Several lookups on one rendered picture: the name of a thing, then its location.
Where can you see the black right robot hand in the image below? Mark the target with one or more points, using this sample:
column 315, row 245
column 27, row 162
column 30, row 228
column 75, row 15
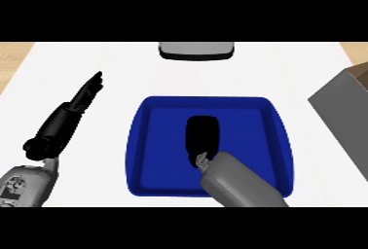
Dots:
column 202, row 136

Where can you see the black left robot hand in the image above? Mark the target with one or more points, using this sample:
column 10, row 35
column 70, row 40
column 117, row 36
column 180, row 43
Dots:
column 60, row 124

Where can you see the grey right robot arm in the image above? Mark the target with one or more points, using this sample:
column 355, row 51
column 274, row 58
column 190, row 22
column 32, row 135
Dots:
column 242, row 184

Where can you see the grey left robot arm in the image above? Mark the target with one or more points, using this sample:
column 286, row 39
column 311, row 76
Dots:
column 26, row 184

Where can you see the blue tray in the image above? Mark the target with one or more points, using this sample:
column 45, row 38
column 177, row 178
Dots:
column 163, row 146

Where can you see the cardboard box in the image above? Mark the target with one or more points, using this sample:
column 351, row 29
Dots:
column 345, row 110

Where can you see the grey appliance with black base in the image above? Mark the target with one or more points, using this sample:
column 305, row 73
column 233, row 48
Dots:
column 197, row 51

